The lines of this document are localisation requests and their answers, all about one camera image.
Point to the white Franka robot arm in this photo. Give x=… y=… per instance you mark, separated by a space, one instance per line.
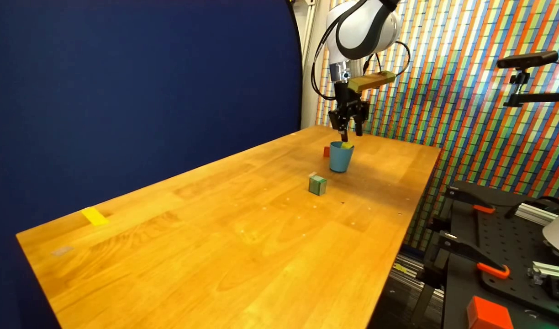
x=362 y=28

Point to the olive wrist camera box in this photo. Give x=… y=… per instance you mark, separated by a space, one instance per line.
x=371 y=81

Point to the aluminium extrusion rail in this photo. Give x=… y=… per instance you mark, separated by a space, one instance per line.
x=538 y=213

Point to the red block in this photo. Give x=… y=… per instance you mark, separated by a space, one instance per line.
x=326 y=151

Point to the red orange box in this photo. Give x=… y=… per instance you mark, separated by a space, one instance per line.
x=488 y=315

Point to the green block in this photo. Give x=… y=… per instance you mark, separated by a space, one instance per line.
x=317 y=184

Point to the black camera on stand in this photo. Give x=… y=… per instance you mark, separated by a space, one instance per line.
x=528 y=80

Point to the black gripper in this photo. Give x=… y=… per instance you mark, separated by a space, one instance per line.
x=348 y=107

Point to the black perforated breadboard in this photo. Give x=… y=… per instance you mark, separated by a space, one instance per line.
x=505 y=250

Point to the blue cup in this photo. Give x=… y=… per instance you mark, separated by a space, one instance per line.
x=340 y=158

